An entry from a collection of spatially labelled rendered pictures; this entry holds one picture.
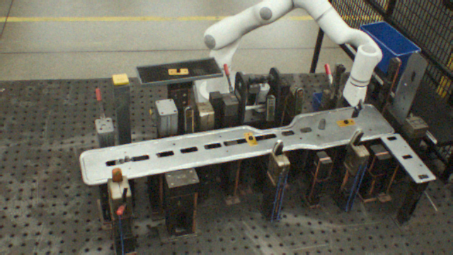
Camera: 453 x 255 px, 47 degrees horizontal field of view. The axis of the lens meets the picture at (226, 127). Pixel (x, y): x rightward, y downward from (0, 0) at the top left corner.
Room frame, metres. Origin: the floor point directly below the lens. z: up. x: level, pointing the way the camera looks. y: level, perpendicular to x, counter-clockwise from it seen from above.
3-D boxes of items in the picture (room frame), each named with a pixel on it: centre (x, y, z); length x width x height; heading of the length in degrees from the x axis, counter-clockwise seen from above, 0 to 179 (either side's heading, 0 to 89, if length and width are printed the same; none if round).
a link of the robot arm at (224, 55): (2.27, 0.05, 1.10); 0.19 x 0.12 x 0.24; 146
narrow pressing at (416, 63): (1.93, -0.79, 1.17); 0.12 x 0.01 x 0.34; 22
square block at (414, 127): (1.83, -0.84, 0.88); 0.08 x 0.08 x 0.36; 22
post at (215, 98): (1.83, 0.06, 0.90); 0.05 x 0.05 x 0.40; 22
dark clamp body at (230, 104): (1.84, 0.00, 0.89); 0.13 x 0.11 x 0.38; 22
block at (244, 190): (1.68, -0.10, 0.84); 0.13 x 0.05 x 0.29; 22
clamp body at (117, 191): (1.27, 0.36, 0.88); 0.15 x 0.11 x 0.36; 22
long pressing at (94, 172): (1.65, -0.09, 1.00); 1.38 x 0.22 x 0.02; 112
